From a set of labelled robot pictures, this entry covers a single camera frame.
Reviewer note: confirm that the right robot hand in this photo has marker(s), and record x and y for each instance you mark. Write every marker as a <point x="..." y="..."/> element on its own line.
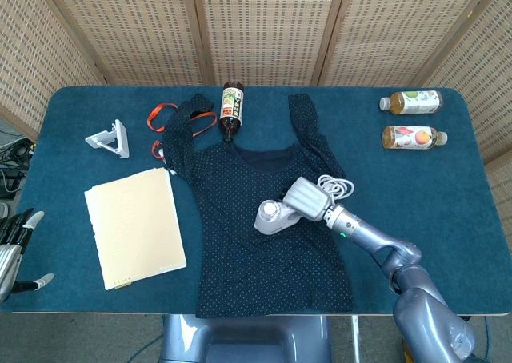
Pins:
<point x="308" y="199"/>

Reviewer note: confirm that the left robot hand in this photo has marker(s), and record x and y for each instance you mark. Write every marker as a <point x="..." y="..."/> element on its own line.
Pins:
<point x="14" y="239"/>

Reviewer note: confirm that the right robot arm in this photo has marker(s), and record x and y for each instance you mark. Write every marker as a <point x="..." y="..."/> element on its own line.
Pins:
<point x="420" y="307"/>

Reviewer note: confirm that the navy polka dot shirt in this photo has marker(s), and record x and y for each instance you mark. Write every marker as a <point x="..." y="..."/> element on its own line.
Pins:
<point x="256" y="267"/>

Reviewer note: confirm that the blue carpet table cover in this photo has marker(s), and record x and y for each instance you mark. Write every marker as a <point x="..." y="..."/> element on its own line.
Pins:
<point x="420" y="187"/>

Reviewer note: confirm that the tea bottle peach label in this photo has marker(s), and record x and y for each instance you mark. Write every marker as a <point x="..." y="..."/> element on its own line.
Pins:
<point x="408" y="137"/>

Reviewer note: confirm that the dark brown drink bottle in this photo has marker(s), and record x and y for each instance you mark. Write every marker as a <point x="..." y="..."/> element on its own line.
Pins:
<point x="232" y="107"/>

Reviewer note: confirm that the cream paper folder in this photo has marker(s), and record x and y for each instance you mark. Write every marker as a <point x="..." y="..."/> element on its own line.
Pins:
<point x="136" y="227"/>

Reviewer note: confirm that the white folding phone stand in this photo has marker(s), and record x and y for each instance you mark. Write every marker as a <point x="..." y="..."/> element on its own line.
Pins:
<point x="118" y="139"/>

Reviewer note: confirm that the tea bottle green apple label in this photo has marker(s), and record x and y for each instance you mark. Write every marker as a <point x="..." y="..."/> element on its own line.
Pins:
<point x="416" y="102"/>

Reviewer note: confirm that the metal table leg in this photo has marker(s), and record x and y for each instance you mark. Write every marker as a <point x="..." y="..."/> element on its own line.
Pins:
<point x="354" y="339"/>

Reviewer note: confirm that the blue-grey robot torso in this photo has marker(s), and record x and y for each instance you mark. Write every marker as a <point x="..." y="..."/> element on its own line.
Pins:
<point x="244" y="339"/>

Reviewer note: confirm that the woven folding screen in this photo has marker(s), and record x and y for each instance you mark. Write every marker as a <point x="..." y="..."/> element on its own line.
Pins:
<point x="264" y="27"/>

